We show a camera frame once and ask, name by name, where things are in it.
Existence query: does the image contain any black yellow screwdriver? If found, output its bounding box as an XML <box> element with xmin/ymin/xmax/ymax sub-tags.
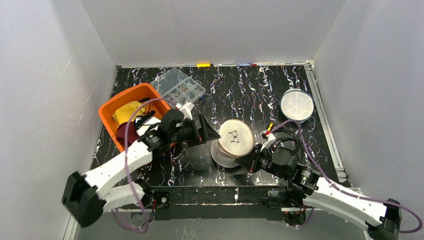
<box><xmin>267</xmin><ymin>122</ymin><xmax>275</xmax><ymax>132</ymax></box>

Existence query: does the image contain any yellow cloth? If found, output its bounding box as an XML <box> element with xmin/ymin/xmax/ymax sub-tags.
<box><xmin>112</xmin><ymin>101</ymin><xmax>153</xmax><ymax>127</ymax></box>

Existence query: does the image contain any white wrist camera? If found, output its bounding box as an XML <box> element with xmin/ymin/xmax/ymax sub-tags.
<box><xmin>176</xmin><ymin>101</ymin><xmax>195</xmax><ymax>120</ymax></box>
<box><xmin>260</xmin><ymin>130</ymin><xmax>276</xmax><ymax>151</ymax></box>

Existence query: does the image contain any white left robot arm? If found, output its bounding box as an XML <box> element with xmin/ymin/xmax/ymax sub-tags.
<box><xmin>61</xmin><ymin>109</ymin><xmax>220</xmax><ymax>228</ymax></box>

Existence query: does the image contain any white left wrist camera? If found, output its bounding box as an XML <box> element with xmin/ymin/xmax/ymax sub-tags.
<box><xmin>176</xmin><ymin>101</ymin><xmax>195</xmax><ymax>120</ymax></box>

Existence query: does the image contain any white mesh bag beige trim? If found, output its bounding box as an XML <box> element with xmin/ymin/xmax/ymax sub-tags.
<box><xmin>210</xmin><ymin>119</ymin><xmax>255</xmax><ymax>168</ymax></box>

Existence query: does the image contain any yellow marker on wall edge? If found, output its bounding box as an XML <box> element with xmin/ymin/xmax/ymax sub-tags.
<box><xmin>196</xmin><ymin>63</ymin><xmax>213</xmax><ymax>68</ymax></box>

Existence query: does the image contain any clear plastic screw box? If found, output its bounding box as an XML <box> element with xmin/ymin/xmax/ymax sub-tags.
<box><xmin>150</xmin><ymin>67</ymin><xmax>206</xmax><ymax>105</ymax></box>

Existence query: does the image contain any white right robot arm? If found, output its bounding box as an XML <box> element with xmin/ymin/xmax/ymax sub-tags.
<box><xmin>235</xmin><ymin>146</ymin><xmax>402</xmax><ymax>240</ymax></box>

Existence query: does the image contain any black coiled cable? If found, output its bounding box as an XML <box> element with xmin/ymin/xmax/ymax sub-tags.
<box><xmin>269</xmin><ymin>128</ymin><xmax>304</xmax><ymax>157</ymax></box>

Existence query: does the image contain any maroon bra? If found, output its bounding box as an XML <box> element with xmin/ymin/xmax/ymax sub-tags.
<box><xmin>115</xmin><ymin>122</ymin><xmax>139</xmax><ymax>148</ymax></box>

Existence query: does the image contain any orange plastic basin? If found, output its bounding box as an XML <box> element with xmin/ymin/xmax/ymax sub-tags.
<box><xmin>98</xmin><ymin>83</ymin><xmax>171</xmax><ymax>152</ymax></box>

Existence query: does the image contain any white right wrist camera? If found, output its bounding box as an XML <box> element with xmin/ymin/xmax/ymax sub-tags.
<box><xmin>260</xmin><ymin>130</ymin><xmax>276</xmax><ymax>151</ymax></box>

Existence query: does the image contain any white mesh bag blue trim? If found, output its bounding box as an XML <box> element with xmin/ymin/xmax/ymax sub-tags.
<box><xmin>279</xmin><ymin>88</ymin><xmax>315</xmax><ymax>123</ymax></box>

